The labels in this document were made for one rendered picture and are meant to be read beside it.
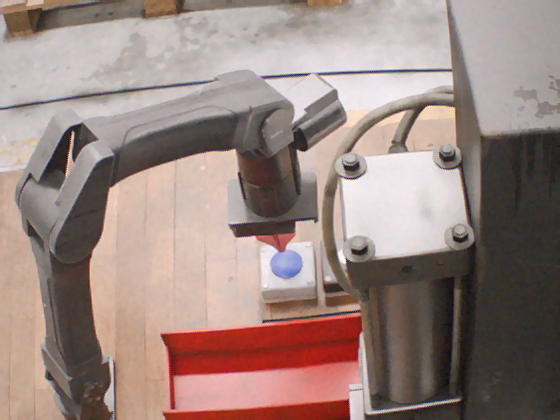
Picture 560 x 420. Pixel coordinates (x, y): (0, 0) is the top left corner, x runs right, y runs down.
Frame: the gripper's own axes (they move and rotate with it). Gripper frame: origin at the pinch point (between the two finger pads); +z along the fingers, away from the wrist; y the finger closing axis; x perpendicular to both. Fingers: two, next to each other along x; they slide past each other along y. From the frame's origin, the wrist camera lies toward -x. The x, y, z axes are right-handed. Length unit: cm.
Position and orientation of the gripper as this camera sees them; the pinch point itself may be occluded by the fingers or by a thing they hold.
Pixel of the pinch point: (281, 243)
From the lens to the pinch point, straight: 147.4
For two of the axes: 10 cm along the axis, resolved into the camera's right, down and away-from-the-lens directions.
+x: 0.2, 8.0, -6.0
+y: -9.9, 0.9, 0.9
